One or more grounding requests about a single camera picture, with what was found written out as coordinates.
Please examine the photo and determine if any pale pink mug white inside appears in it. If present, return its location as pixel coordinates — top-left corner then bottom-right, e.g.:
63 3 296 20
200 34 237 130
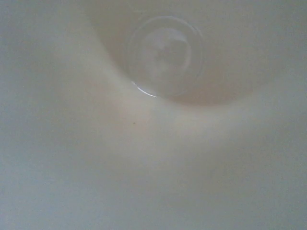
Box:
0 0 307 230

